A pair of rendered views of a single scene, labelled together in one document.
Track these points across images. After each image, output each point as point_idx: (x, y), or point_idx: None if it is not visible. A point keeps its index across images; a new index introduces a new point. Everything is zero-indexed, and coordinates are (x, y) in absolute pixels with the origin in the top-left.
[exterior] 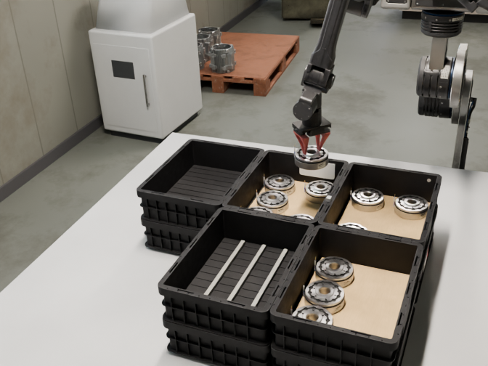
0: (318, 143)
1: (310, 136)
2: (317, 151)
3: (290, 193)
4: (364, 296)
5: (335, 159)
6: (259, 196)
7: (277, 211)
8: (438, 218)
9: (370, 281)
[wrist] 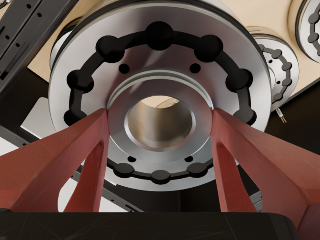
0: (94, 163)
1: (286, 221)
2: (120, 110)
3: (175, 99)
4: None
5: (10, 141)
6: (275, 104)
7: (261, 29)
8: None
9: None
